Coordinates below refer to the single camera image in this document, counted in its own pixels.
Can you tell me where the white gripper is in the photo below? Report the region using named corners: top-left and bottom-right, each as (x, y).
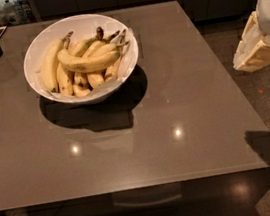
top-left (233, 0), bottom-right (270, 73)

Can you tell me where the white ceramic bowl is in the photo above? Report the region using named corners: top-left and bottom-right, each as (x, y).
top-left (16, 6), bottom-right (146, 114)

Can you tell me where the upper greenish yellow banana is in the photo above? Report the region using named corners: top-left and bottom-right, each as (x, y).
top-left (68, 26), bottom-right (104, 57)

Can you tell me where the small bottom yellow banana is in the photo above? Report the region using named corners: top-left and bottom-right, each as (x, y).
top-left (73, 72), bottom-right (91, 97)

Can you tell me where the left long yellow banana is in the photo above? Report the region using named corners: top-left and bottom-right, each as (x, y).
top-left (40, 32), bottom-right (72, 93)

